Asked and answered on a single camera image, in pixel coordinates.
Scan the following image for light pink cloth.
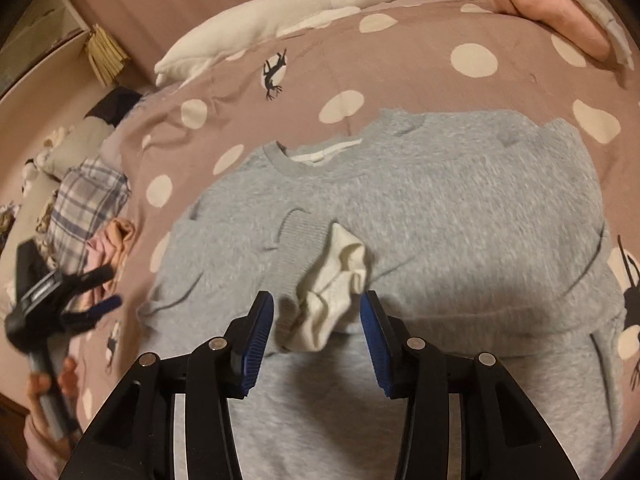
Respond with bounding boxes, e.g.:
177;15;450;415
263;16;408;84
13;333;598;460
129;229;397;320
85;230;126;306

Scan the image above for plaid cloth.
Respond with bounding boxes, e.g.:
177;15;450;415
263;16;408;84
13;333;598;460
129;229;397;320
37;157;132;273

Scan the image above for folded pink garment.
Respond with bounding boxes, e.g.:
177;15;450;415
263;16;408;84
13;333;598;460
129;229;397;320
480;0;613;61

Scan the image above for peach cloth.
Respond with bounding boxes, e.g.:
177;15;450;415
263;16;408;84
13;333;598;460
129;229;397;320
102;217;137;271

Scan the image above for grey pillow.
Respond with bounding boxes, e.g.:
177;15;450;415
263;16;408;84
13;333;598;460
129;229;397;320
42;117;116;178

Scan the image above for lilac bed sheet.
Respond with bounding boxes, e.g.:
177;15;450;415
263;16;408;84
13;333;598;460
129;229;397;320
100;95;156;171

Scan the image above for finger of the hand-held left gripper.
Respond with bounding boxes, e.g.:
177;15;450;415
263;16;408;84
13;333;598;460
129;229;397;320
60;266;115;293
62;295;123;331

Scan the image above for white goose plush toy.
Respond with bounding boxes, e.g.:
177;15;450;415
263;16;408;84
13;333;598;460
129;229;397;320
154;0;430;87

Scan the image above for person's left forearm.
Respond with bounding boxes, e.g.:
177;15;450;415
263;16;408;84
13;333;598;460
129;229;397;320
22;412;76;480

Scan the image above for person's left hand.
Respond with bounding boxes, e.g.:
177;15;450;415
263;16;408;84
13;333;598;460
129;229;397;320
25;357;81;441

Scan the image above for light grey pants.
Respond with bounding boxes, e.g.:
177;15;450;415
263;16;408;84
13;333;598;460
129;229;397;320
235;320;626;480

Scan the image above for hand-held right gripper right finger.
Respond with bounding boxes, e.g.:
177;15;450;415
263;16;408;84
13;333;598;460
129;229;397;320
360;290;581;480

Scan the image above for dark pillow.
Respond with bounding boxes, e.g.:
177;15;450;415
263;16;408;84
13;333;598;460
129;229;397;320
90;86;143;126

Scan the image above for polka dot blanket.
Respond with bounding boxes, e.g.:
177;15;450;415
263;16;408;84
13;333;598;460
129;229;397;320
65;0;640;441

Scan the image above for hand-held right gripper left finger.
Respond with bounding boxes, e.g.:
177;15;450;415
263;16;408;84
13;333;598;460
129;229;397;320
59;290;276;480

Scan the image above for white shelf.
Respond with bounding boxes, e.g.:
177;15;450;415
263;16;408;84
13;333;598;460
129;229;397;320
0;0;91;96

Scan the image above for small white cloth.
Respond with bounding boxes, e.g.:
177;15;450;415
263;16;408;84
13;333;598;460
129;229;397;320
280;222;373;353

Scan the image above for yellow fringe hanging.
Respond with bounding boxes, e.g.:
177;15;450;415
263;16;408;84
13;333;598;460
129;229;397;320
82;24;132;87

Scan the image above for grey sweatshirt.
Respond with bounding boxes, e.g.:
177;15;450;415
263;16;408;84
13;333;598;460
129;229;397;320
137;109;623;361

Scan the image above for beige pillow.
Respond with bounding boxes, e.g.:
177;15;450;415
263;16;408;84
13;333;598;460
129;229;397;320
15;175;61;241

